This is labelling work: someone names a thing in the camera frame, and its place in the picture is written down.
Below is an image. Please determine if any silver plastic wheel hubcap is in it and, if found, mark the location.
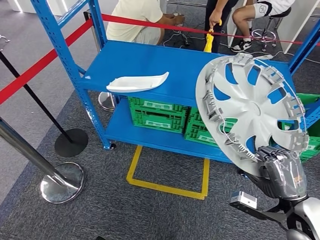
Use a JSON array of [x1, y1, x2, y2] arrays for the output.
[[195, 52, 310, 177]]

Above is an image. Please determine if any white desk panel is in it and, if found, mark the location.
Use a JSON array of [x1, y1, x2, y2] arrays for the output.
[[276, 0, 320, 56]]

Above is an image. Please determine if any yellow rubber toy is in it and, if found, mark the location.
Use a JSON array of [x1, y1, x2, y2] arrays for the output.
[[203, 19, 223, 54]]

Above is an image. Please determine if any blue metal shelf rack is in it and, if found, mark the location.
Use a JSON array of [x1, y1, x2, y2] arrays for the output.
[[29, 0, 320, 165]]

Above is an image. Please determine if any wide red barrier belt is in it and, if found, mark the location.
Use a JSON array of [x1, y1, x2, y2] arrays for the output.
[[0, 18, 94, 106]]

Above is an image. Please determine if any white plastic trim part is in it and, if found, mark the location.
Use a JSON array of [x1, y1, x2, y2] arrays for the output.
[[106, 71, 170, 94]]

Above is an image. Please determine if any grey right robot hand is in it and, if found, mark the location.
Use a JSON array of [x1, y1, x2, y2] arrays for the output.
[[246, 145, 309, 202]]

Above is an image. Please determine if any black stool chrome base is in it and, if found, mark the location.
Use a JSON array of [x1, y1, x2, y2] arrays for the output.
[[251, 7, 292, 53]]

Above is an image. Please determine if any person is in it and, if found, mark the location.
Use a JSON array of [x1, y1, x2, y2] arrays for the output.
[[106, 0, 186, 47], [204, 0, 240, 54], [230, 0, 297, 54]]

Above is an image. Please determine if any black stanchion post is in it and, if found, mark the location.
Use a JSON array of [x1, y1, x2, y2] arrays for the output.
[[0, 51, 89, 159]]

